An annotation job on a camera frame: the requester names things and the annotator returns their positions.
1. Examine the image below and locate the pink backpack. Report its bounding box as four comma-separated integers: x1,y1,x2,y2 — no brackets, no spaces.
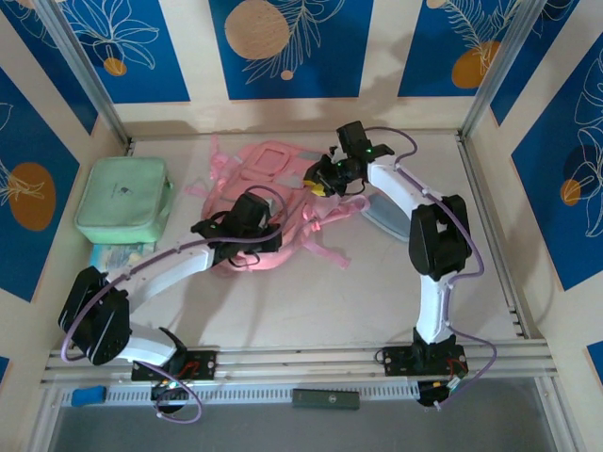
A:
183,134,373,275

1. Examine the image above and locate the grey-blue pencil case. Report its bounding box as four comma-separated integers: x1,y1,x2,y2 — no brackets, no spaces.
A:
360,195,411,244

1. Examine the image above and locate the mint green zip case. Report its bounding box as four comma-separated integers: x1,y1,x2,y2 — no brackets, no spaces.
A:
73,156,175,245

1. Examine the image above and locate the light blue packet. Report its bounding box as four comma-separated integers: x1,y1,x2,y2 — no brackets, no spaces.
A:
89,242,156,273

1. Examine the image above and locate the small circuit board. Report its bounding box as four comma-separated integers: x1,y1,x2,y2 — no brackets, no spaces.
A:
150,379,190,402
418,379,465,406

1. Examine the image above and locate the dark green flat box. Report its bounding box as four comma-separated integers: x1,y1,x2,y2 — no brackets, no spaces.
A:
291,388,362,411

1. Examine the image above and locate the small blue block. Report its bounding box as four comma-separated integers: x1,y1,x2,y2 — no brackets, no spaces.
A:
70,385,107,407

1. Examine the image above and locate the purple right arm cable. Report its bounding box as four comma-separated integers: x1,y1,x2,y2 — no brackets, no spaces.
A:
365,125,499,412

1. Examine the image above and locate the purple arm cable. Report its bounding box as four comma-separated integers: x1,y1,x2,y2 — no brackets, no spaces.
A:
60,186,286,425
365,125,499,412

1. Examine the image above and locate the aluminium front rail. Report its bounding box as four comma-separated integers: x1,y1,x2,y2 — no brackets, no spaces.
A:
40,341,557,385

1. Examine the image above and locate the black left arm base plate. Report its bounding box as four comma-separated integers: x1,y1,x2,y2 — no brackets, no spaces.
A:
130,348,220,381

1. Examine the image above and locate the grey slotted cable duct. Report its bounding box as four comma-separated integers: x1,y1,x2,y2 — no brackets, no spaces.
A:
60,381,420,406

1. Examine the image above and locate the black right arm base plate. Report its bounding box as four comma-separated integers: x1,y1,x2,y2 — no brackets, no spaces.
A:
382,345,470,378

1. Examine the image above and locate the aluminium corner post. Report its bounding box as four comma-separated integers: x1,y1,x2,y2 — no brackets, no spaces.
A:
458,0,551,140
33,0,132,145

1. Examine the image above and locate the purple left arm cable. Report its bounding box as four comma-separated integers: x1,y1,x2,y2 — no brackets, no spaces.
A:
60,186,286,425

